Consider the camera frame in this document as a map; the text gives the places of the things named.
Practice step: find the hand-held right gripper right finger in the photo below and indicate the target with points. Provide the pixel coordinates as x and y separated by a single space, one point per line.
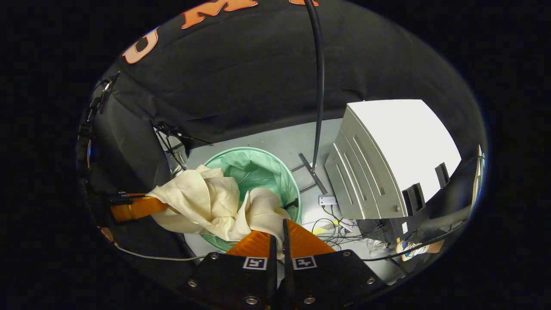
287 275

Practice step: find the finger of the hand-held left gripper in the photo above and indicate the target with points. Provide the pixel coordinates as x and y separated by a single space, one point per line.
137 209

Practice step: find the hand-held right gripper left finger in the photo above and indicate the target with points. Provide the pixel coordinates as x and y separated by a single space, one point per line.
272 275

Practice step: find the cream shirt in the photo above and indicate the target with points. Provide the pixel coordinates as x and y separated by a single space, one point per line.
198 198

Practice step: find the green laundry hamper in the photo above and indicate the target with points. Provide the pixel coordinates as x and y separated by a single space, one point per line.
262 172

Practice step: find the black clothes rack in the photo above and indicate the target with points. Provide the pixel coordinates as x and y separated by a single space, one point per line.
320 86

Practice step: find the white power adapter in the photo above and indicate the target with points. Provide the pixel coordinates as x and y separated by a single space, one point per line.
328 200

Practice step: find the white cabinet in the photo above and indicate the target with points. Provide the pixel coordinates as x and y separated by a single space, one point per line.
400 142

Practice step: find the black backdrop cloth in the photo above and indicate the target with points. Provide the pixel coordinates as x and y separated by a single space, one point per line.
258 77

